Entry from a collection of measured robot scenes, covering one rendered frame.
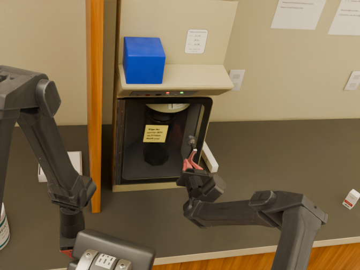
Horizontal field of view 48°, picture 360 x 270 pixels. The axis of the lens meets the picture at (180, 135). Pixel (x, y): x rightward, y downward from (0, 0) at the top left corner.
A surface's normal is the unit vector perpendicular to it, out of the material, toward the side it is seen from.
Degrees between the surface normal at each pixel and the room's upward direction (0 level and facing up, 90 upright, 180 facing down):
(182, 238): 0
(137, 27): 90
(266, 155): 0
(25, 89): 86
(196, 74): 0
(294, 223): 59
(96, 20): 90
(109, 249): 44
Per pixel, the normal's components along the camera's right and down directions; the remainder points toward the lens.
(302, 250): 0.53, -0.33
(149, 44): 0.14, -0.74
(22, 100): 0.97, 0.22
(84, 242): -0.07, -0.11
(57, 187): -0.26, 0.78
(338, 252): 0.20, 0.66
